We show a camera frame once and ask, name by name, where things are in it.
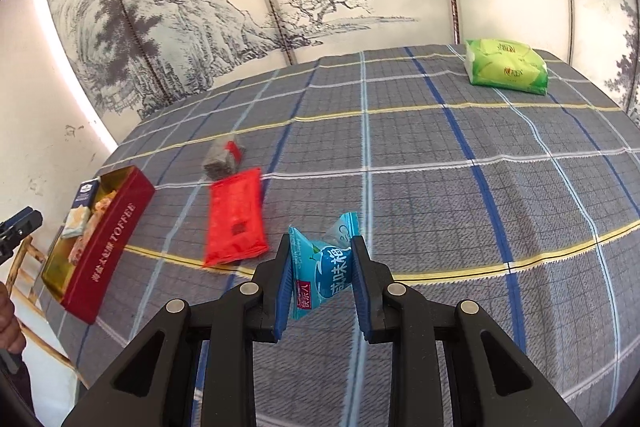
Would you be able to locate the grey dark snack packet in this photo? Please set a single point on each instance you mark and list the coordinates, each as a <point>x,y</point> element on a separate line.
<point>220,159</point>

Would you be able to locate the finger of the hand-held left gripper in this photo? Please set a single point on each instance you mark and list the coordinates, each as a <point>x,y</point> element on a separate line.
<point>22,219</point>
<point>10,248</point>

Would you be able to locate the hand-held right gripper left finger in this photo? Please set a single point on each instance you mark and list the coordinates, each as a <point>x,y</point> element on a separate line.
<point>285,287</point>

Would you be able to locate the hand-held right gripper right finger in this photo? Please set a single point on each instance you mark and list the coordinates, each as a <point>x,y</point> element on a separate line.
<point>359,292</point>

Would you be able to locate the grey plaid tablecloth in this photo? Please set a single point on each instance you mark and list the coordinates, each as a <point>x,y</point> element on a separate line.
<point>425,187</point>

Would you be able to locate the pink and white snack packet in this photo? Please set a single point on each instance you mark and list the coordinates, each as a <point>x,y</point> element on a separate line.
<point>84,246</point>

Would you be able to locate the navy and white snack packet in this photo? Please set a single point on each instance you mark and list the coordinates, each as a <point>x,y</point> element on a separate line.
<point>82,202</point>

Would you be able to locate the gold tin box red sides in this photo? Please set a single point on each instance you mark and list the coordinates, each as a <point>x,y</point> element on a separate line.
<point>110,252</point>

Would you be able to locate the light blue candy packet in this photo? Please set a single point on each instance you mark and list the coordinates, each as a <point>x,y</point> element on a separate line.
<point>320,272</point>

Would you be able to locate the red snack packet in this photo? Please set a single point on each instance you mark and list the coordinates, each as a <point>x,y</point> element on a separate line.
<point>235,217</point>

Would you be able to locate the person's left hand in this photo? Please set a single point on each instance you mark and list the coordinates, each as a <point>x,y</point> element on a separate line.
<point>9,317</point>

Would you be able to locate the clear orange snack packet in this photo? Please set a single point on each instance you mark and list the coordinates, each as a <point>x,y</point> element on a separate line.
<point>103,206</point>

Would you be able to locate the wooden chair frame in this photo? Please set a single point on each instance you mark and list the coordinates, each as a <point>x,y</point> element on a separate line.
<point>30,294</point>

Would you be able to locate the green tissue pack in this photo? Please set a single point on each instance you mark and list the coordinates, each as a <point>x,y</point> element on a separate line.
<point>505,67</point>

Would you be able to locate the ink painting folding screen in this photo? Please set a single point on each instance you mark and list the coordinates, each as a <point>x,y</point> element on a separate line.
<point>200,7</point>

